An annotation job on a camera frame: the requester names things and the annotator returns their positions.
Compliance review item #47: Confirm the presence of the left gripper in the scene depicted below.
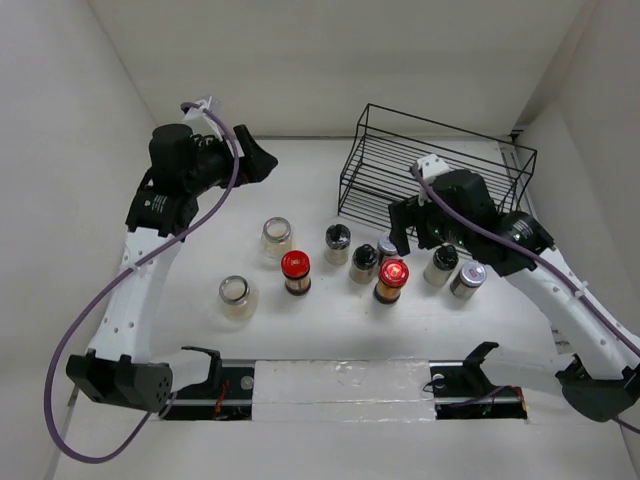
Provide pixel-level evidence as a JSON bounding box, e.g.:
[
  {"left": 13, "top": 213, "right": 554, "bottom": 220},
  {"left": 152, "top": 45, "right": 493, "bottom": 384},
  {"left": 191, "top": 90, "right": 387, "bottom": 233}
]
[{"left": 184, "top": 125, "right": 276, "bottom": 196}]

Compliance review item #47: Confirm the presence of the red lid sauce jar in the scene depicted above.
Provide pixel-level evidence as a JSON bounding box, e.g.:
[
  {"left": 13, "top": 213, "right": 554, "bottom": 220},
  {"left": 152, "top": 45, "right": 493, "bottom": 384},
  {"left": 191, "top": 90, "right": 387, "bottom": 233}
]
[
  {"left": 374, "top": 258, "right": 410, "bottom": 305},
  {"left": 280, "top": 250, "right": 311, "bottom": 296}
]

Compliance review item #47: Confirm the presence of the clear glass jar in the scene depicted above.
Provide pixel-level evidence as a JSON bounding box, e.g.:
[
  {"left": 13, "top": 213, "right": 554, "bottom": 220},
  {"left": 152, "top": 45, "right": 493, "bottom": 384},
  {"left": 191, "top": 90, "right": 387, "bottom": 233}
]
[
  {"left": 218, "top": 275, "right": 259, "bottom": 321},
  {"left": 261, "top": 216, "right": 293, "bottom": 266}
]

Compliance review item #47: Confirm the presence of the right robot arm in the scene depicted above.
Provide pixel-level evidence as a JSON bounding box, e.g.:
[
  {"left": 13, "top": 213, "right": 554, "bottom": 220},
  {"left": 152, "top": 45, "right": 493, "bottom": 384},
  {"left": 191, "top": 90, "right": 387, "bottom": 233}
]
[{"left": 388, "top": 161, "right": 639, "bottom": 422}]

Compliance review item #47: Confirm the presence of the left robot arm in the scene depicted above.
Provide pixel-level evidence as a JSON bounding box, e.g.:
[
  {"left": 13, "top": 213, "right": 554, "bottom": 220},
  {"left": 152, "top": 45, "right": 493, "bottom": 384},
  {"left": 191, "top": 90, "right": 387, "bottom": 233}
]
[{"left": 66, "top": 124, "right": 278, "bottom": 413}]

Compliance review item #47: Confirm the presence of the white lid spice jar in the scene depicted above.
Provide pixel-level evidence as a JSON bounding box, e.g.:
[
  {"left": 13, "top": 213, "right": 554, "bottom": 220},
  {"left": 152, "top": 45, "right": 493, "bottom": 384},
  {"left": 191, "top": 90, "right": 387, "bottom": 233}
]
[
  {"left": 376, "top": 231, "right": 398, "bottom": 266},
  {"left": 450, "top": 260, "right": 487, "bottom": 300}
]

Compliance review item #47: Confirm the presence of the black cap spice grinder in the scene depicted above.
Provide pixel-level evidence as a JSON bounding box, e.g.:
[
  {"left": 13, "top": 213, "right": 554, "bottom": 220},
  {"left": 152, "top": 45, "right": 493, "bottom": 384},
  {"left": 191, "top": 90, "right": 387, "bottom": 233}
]
[
  {"left": 349, "top": 244, "right": 377, "bottom": 284},
  {"left": 423, "top": 245, "right": 459, "bottom": 287},
  {"left": 324, "top": 223, "right": 351, "bottom": 266}
]

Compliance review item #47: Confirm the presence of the clear glass jar front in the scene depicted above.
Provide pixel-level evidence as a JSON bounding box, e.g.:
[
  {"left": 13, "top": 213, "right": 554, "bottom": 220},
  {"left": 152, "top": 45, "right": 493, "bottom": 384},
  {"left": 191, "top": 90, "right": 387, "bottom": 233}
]
[{"left": 218, "top": 275, "right": 259, "bottom": 321}]

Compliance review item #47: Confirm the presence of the black wire rack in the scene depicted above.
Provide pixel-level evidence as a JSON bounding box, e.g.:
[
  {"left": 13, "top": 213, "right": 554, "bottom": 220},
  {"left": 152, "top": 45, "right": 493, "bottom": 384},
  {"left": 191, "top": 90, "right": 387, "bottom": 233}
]
[{"left": 337, "top": 103, "right": 538, "bottom": 232}]

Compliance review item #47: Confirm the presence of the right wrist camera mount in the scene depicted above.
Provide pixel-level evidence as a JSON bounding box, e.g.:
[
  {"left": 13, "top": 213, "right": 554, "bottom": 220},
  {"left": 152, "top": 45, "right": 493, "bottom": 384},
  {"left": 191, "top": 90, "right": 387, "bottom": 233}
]
[{"left": 410, "top": 154, "right": 451, "bottom": 206}]

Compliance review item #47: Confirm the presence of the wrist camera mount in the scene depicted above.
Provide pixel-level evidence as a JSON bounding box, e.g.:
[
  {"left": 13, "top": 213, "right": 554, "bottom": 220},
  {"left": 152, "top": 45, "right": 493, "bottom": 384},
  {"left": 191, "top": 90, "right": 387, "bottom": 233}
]
[
  {"left": 410, "top": 154, "right": 451, "bottom": 206},
  {"left": 180, "top": 96, "right": 220, "bottom": 123}
]

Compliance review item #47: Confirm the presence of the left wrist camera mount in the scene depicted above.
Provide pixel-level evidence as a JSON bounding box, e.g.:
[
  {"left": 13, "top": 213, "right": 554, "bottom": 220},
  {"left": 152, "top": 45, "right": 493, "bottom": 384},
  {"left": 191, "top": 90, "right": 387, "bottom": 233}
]
[{"left": 180, "top": 96, "right": 220, "bottom": 123}]

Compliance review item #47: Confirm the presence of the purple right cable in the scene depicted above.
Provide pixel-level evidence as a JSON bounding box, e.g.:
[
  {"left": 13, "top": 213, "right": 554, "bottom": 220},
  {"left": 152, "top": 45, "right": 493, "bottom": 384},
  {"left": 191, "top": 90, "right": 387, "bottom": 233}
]
[{"left": 410, "top": 164, "right": 640, "bottom": 434}]

